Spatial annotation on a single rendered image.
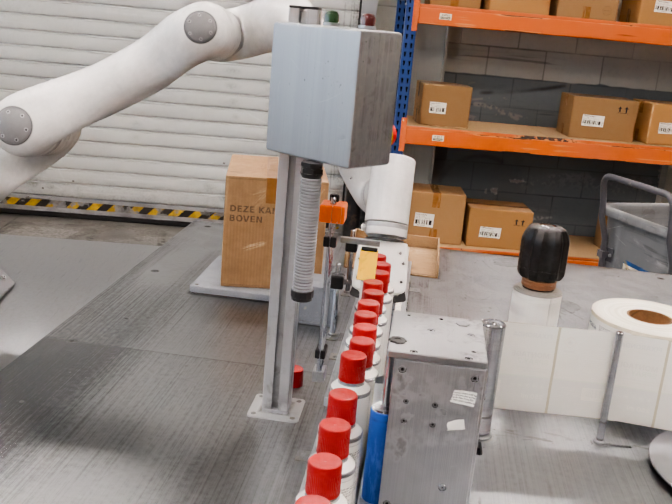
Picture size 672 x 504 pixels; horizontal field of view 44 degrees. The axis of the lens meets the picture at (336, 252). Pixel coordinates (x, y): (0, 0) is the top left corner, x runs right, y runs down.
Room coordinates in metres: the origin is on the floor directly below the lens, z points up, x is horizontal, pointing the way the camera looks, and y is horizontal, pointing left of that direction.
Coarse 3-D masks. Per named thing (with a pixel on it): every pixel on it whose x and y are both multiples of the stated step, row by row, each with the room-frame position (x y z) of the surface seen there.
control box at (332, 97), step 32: (288, 32) 1.23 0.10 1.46; (320, 32) 1.19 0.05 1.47; (352, 32) 1.15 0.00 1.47; (384, 32) 1.18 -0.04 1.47; (288, 64) 1.23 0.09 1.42; (320, 64) 1.19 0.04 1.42; (352, 64) 1.15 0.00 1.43; (384, 64) 1.19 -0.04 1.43; (288, 96) 1.23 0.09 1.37; (320, 96) 1.18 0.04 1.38; (352, 96) 1.15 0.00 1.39; (384, 96) 1.19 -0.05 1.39; (288, 128) 1.22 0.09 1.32; (320, 128) 1.18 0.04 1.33; (352, 128) 1.15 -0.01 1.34; (384, 128) 1.20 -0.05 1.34; (320, 160) 1.18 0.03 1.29; (352, 160) 1.15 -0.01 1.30; (384, 160) 1.20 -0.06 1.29
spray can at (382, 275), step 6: (378, 270) 1.34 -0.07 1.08; (384, 270) 1.34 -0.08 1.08; (378, 276) 1.31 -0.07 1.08; (384, 276) 1.32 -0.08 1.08; (384, 282) 1.32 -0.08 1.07; (384, 288) 1.32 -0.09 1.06; (384, 294) 1.32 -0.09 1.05; (384, 300) 1.31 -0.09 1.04; (390, 300) 1.32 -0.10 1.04; (390, 306) 1.32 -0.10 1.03; (390, 312) 1.32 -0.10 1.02; (384, 348) 1.32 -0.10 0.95; (384, 354) 1.32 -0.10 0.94; (384, 360) 1.32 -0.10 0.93; (384, 366) 1.32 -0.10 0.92
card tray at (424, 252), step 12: (408, 240) 2.47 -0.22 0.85; (420, 240) 2.47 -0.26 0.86; (432, 240) 2.46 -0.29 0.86; (348, 252) 2.26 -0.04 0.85; (420, 252) 2.41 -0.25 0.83; (432, 252) 2.42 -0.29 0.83; (420, 264) 2.28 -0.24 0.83; (432, 264) 2.29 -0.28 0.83; (420, 276) 2.17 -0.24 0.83; (432, 276) 2.17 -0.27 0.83
